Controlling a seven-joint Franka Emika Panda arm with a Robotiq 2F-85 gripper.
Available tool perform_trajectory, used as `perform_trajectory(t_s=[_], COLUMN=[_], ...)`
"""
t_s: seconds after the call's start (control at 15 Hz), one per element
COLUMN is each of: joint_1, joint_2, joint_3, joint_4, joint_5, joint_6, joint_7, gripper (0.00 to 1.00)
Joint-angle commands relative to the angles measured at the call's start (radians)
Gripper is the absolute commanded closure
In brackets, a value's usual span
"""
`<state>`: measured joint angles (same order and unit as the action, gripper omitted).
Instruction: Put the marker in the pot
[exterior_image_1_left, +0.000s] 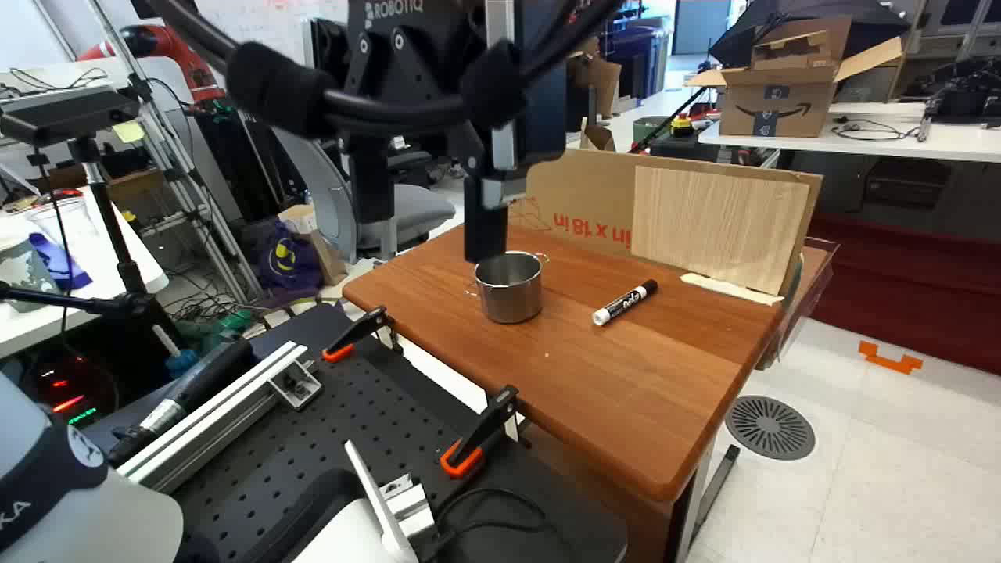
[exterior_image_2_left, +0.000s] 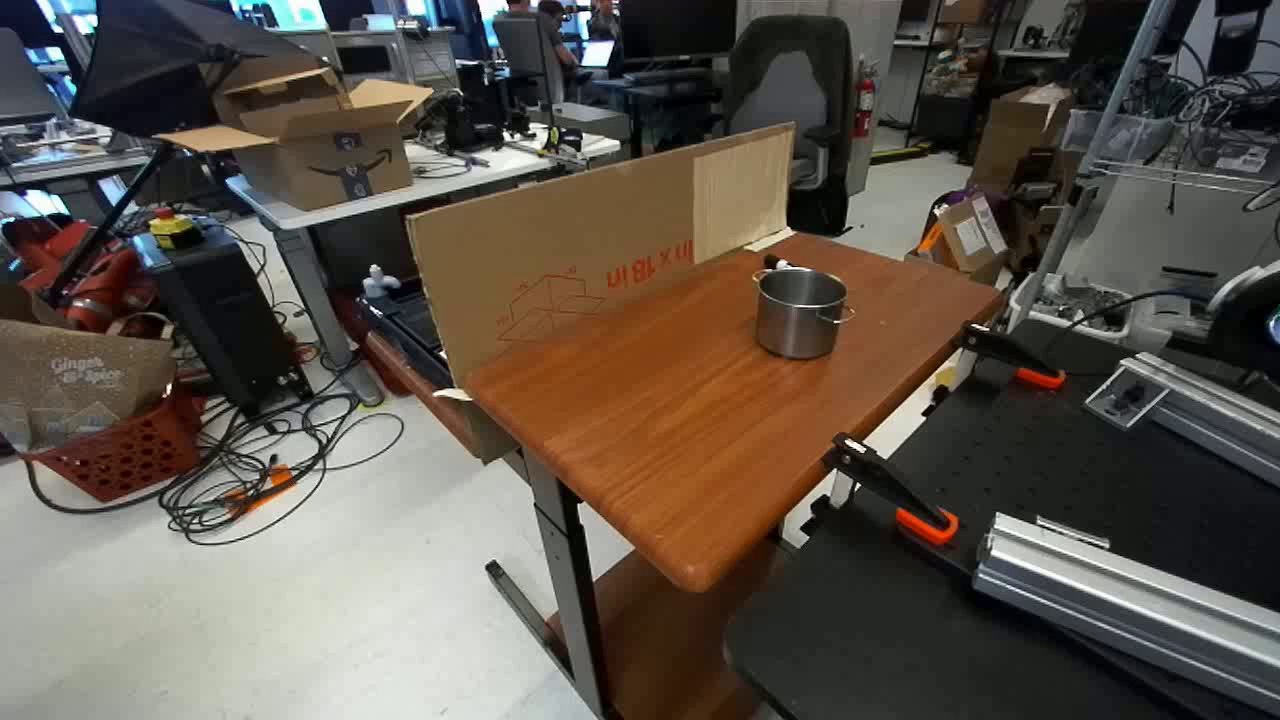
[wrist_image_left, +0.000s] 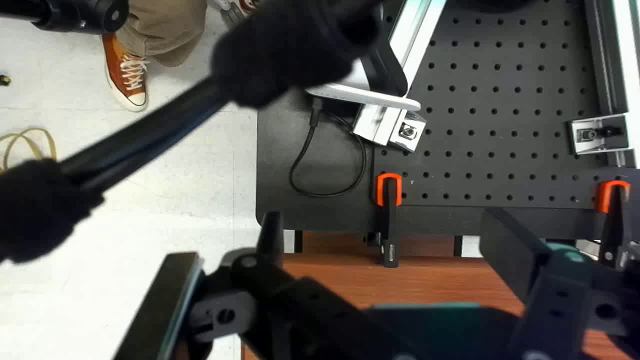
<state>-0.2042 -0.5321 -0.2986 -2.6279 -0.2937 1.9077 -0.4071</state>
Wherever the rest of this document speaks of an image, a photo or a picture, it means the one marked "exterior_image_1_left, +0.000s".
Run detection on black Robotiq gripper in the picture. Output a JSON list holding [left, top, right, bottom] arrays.
[[342, 0, 516, 267]]

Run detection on black white dry-erase marker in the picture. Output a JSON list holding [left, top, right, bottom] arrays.
[[587, 275, 660, 332]]

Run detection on small stainless steel pot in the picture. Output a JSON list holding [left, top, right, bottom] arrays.
[[468, 247, 548, 328]]

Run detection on grey office chair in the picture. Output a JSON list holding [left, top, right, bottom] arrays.
[[271, 121, 464, 264]]

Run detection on black orange spring clamp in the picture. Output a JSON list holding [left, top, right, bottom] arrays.
[[319, 305, 396, 371], [434, 385, 525, 482]]

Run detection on brown printed cardboard sheet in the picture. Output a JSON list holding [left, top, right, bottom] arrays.
[[516, 147, 824, 264]]

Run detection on purple yellow bag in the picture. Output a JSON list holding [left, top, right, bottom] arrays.
[[253, 221, 319, 297]]

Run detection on plain brown cardboard box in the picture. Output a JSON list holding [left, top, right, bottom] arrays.
[[567, 51, 624, 153]]

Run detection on black cylindrical tool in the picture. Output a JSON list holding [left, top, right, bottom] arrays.
[[104, 339, 259, 471]]

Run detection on black perforated mounting board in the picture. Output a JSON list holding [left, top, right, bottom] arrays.
[[77, 300, 635, 563]]

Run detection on light wooden board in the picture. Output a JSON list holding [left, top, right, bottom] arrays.
[[628, 161, 824, 297]]

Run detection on red black machine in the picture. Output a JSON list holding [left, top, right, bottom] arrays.
[[80, 21, 227, 106]]

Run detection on open Amazon cardboard box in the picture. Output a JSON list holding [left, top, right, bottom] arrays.
[[717, 15, 908, 142]]

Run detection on blue cloth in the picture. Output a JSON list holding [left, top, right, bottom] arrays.
[[29, 230, 92, 294]]

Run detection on white side table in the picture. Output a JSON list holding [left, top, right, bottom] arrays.
[[0, 190, 173, 360]]

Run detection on grey metal table leg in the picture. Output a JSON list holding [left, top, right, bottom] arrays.
[[682, 443, 744, 556]]

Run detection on round metal floor drain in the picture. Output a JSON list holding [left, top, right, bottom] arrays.
[[724, 391, 819, 462]]

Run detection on black drawer cabinet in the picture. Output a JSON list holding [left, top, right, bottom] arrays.
[[774, 151, 1001, 247]]

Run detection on white desk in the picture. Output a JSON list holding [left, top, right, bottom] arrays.
[[694, 98, 1001, 166]]

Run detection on black foam-wrapped cable bundle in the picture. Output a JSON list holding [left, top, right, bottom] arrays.
[[132, 0, 631, 142]]

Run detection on silver metal corner bracket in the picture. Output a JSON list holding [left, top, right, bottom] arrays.
[[264, 356, 327, 413]]

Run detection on silver aluminium extrusion rail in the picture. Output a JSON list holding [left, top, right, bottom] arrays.
[[108, 340, 314, 496], [342, 436, 436, 563]]

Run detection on black camera tripod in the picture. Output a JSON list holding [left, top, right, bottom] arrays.
[[0, 134, 168, 356]]

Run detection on black stereo camera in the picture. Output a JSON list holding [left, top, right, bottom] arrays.
[[0, 84, 143, 147]]

